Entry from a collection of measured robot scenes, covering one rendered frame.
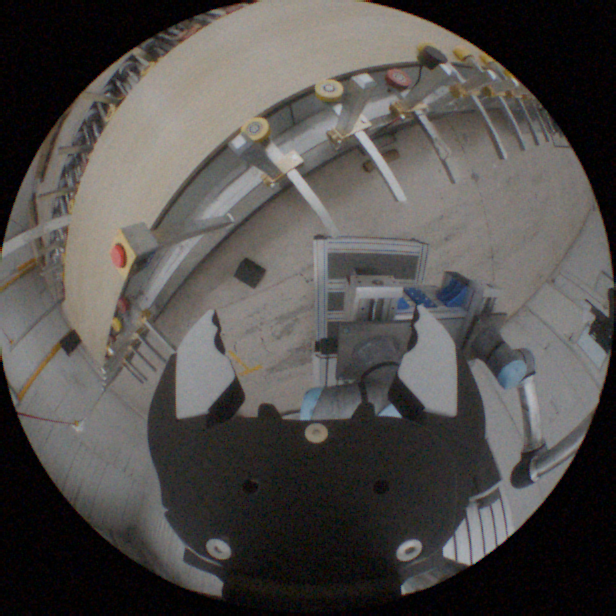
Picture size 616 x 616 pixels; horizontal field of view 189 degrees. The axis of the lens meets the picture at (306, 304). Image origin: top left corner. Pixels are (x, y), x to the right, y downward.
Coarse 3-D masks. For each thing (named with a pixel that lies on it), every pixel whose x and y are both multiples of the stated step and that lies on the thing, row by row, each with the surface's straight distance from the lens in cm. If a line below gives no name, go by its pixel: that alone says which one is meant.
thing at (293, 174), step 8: (264, 144) 66; (272, 144) 65; (272, 152) 64; (280, 152) 64; (296, 176) 61; (296, 184) 61; (304, 184) 61; (304, 192) 60; (312, 192) 60; (312, 200) 60; (320, 208) 60; (320, 216) 60; (328, 216) 60; (328, 224) 60; (336, 232) 61
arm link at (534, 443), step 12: (528, 360) 88; (528, 372) 87; (528, 384) 88; (528, 396) 88; (528, 408) 89; (528, 420) 89; (540, 420) 92; (528, 432) 90; (540, 432) 92; (528, 444) 92; (540, 444) 91; (528, 456) 90
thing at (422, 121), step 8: (392, 88) 81; (400, 96) 79; (416, 112) 77; (416, 120) 78; (424, 120) 77; (424, 128) 77; (432, 128) 78; (432, 136) 76; (432, 144) 77; (440, 160) 78; (448, 160) 77; (448, 168) 76; (448, 176) 78; (456, 176) 78
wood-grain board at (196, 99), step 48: (288, 0) 125; (336, 0) 125; (192, 48) 108; (240, 48) 89; (288, 48) 82; (336, 48) 82; (384, 48) 90; (144, 96) 106; (192, 96) 81; (240, 96) 69; (288, 96) 65; (96, 144) 132; (144, 144) 88; (192, 144) 69; (96, 192) 118; (144, 192) 81; (96, 240) 119; (96, 288) 138; (96, 336) 191
